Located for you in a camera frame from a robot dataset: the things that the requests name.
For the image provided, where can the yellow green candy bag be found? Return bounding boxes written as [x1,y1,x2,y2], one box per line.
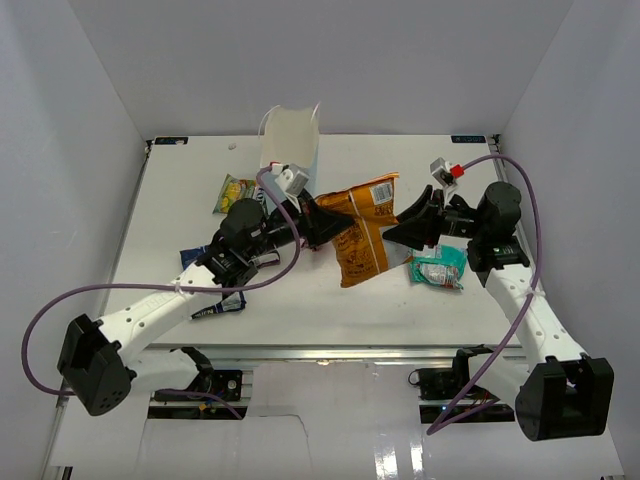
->
[213,174,264,214]

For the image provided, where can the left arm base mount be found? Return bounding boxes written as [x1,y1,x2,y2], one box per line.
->
[148,347,247,420]

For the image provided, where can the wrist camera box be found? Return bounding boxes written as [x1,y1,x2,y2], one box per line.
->
[270,162,310,197]
[429,157,465,191]

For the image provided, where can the light blue paper bag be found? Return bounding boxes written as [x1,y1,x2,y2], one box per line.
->
[259,103,320,195]

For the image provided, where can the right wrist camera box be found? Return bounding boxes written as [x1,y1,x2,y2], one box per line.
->
[429,157,465,191]

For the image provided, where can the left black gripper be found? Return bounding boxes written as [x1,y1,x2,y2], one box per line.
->
[245,188,353,260]

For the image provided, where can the right blue corner label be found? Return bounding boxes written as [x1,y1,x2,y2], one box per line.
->
[450,135,487,144]

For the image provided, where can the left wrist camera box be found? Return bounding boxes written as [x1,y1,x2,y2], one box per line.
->
[270,162,310,197]

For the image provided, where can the blue corner label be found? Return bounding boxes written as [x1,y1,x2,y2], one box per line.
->
[153,136,189,146]
[450,135,487,144]

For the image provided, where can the orange chips bag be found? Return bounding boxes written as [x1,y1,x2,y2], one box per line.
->
[316,172,412,288]

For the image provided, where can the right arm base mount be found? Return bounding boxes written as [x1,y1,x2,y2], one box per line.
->
[407,359,515,425]

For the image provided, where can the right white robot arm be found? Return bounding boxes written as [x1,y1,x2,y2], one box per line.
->
[383,181,614,441]

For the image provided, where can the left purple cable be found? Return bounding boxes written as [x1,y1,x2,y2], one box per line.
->
[20,167,302,399]

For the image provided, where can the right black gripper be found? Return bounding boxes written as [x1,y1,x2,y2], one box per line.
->
[383,184,488,251]

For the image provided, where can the teal mint candy bag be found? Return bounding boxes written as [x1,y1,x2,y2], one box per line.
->
[408,245,467,291]

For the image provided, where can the blue snack bag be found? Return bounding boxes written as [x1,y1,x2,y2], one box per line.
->
[179,246,247,319]

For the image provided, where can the brown chocolate bar wrapper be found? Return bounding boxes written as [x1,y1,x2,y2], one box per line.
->
[251,251,281,269]

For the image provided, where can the left blue corner label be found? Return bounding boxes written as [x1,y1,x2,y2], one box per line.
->
[153,136,189,146]

